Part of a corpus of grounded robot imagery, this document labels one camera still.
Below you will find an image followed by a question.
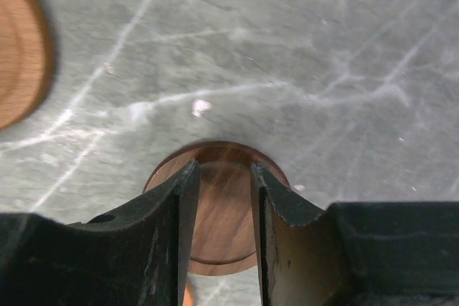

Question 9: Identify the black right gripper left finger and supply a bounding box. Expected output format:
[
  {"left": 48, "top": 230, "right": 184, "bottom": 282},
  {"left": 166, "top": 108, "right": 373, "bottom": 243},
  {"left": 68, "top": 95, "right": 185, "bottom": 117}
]
[{"left": 1, "top": 161, "right": 200, "bottom": 305}]

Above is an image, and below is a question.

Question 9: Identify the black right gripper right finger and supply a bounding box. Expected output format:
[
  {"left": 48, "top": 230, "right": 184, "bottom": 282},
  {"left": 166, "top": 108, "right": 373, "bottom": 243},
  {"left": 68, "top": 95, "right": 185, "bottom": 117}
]
[{"left": 251, "top": 163, "right": 458, "bottom": 305}]

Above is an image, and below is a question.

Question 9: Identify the dark walnut wooden coaster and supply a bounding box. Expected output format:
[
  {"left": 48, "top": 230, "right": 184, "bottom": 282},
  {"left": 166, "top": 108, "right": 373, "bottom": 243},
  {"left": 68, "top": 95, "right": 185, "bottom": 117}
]
[{"left": 144, "top": 140, "right": 290, "bottom": 276}]

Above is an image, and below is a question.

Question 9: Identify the light orange wooden coaster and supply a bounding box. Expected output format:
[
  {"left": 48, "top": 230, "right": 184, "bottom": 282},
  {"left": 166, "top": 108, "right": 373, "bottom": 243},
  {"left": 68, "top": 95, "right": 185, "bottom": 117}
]
[{"left": 1, "top": 0, "right": 56, "bottom": 129}]

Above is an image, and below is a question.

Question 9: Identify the yellow plastic tray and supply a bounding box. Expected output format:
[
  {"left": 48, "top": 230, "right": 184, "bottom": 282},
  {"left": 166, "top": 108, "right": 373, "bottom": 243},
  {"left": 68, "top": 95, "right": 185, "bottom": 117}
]
[{"left": 182, "top": 282, "right": 194, "bottom": 306}]

